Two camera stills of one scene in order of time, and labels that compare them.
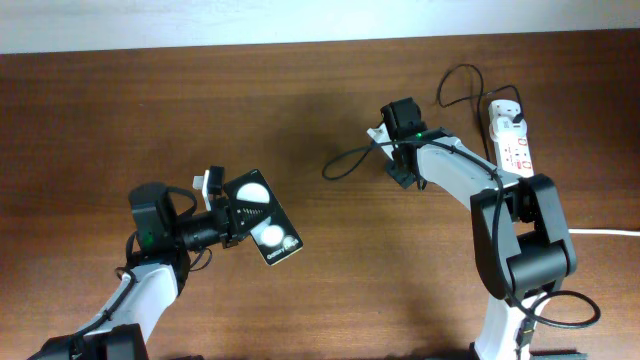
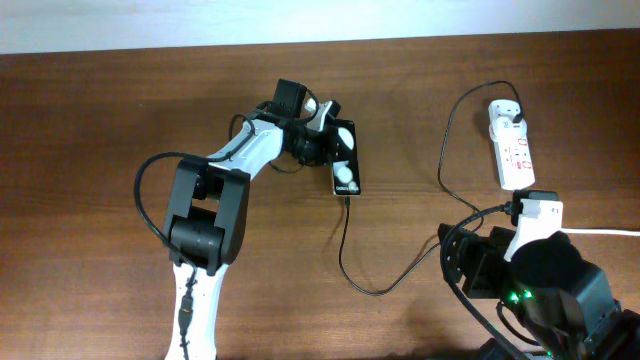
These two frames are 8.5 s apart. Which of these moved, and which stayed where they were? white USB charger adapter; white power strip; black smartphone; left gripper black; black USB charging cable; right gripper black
Moved: black USB charging cable; left gripper black; right gripper black; black smartphone
Stayed: white power strip; white USB charger adapter
